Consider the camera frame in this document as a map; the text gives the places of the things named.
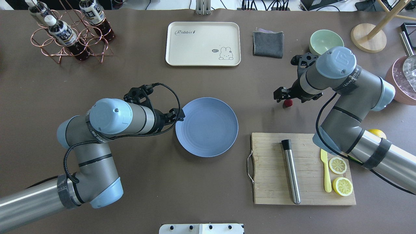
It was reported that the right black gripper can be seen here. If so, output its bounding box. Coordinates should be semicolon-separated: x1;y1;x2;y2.
273;79;323;103

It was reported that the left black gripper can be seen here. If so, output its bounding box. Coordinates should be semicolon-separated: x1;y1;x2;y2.
153;108;185;133

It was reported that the red strawberry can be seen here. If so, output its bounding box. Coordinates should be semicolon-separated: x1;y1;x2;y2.
283;99;293;108

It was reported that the blue round plate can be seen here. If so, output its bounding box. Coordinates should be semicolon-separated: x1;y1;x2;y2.
175;97;239;158

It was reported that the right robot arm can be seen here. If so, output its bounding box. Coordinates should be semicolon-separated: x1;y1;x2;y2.
273;46;416;194

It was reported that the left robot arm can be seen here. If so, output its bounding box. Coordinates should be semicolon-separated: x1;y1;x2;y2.
1;96;185;233

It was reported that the steel muddler black tip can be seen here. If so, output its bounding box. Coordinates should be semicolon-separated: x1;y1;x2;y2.
281;139;301;205

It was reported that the grey folded cloth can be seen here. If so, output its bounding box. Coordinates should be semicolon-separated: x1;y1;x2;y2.
253;28;284;59

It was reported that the green bowl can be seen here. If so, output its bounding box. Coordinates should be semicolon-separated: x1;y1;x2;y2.
309;30;344;55

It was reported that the yellow plastic knife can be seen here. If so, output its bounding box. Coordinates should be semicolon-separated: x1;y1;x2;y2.
320;149;332;193

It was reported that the wooden cutting board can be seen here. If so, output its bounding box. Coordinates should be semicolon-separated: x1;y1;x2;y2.
249;132;356;206

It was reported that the cream rabbit tray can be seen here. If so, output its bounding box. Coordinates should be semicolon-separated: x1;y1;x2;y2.
165;22;241;67

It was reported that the upper lemon half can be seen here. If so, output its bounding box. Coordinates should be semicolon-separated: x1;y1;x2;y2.
328;157;347;175

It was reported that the lemon half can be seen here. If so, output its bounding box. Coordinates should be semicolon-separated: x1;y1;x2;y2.
328;157;347;175
332;177;353;196

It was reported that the green lime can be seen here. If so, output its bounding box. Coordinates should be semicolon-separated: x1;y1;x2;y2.
347;155;362;164

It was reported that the wooden cup stand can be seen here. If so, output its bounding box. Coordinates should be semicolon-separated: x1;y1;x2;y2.
351;0;416;53

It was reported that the upper whole lemon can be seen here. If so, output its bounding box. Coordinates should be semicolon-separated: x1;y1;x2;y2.
368;129;387;139

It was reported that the lower lemon half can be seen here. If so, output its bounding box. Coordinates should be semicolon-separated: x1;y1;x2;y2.
332;177;353;196

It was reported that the pink ice bowl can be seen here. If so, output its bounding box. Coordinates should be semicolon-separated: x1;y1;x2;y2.
385;56;416;106

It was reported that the metal ice scoop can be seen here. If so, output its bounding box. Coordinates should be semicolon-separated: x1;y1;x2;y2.
400;31;416;91

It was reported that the right tea bottle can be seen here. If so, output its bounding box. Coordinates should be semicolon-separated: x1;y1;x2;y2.
79;0;115;42

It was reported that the tea bottle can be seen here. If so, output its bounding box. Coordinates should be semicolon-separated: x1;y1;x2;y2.
79;0;115;42
25;0;54;27
44;15;89;61

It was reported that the front tea bottle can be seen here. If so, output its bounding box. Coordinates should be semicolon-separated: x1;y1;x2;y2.
44;15;89;61

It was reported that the left tea bottle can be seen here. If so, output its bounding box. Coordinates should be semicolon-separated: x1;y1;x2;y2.
25;0;54;27

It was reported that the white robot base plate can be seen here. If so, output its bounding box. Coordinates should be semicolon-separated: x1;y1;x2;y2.
159;223;245;234

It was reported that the copper wire bottle rack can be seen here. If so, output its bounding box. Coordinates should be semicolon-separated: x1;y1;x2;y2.
30;0;113;64

